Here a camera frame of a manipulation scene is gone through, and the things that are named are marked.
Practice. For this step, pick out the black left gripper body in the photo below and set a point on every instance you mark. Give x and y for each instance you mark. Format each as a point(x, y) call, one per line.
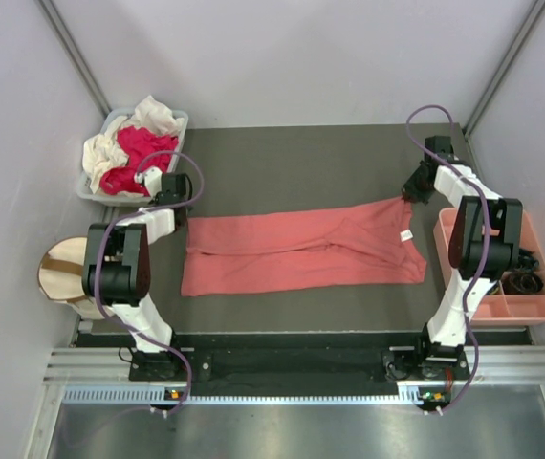
point(154, 201)

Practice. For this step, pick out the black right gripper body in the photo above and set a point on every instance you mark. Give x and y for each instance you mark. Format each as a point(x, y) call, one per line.
point(417, 190)

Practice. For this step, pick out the salmon pink t-shirt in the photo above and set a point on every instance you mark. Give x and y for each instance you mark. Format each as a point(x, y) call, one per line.
point(286, 251)

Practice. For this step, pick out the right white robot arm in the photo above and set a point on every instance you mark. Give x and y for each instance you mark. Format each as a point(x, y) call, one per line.
point(484, 244)

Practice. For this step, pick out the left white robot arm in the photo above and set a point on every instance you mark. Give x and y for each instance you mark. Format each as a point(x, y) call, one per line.
point(117, 262)

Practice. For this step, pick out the magenta t-shirt in bin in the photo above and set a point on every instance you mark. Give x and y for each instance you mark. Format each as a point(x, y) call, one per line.
point(138, 144)

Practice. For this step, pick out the cream t-shirt in bin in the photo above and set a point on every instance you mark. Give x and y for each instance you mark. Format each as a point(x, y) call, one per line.
point(110, 143)

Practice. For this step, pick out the grey plastic laundry bin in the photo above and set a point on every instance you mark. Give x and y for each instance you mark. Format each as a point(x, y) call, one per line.
point(110, 191)

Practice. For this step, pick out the dark coiled item back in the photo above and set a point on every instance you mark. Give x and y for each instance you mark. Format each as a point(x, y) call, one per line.
point(527, 262)

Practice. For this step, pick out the dark coiled item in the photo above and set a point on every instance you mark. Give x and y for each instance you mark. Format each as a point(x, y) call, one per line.
point(520, 283)
point(527, 262)

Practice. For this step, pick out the dark coiled item front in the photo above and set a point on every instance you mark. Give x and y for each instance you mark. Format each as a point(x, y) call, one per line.
point(520, 283)

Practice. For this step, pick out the round cream fabric basket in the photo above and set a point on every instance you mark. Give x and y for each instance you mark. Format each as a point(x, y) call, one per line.
point(59, 277)

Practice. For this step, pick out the pink divided organizer tray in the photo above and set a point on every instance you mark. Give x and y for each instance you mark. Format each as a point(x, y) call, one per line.
point(519, 298)

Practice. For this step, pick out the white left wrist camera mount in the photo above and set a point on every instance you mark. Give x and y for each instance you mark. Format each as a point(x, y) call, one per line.
point(150, 179)

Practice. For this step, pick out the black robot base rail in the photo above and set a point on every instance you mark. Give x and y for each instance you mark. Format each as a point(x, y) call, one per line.
point(303, 364)

